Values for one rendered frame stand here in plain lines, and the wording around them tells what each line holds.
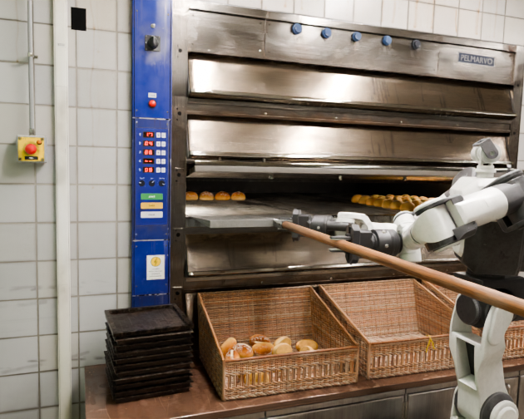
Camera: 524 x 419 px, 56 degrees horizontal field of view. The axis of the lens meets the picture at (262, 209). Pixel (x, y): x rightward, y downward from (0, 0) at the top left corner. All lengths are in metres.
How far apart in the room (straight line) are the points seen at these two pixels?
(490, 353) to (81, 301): 1.54
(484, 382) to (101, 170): 1.61
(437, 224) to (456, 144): 1.52
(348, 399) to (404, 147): 1.27
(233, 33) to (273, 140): 0.49
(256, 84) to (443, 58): 1.05
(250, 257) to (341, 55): 1.05
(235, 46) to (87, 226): 1.00
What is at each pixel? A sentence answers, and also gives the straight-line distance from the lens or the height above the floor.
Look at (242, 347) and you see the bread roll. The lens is 2.20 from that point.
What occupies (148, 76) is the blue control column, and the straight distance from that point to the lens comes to 2.12.
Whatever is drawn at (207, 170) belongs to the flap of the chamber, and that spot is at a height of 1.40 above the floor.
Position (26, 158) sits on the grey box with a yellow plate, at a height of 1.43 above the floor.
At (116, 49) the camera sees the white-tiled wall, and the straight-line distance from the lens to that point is 2.16.
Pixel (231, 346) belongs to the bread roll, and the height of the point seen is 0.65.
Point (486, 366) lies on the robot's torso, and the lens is 1.82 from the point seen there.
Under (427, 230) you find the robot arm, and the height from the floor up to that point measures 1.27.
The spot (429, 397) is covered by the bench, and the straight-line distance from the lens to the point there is 2.27.
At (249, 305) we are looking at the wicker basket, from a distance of 2.27.
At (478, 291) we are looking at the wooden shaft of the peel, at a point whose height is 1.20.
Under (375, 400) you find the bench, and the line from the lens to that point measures 2.11.
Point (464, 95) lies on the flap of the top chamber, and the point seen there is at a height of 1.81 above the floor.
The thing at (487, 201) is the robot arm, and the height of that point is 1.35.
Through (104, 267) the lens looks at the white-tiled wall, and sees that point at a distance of 2.16.
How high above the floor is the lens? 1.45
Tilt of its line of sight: 6 degrees down
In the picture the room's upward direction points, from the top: 2 degrees clockwise
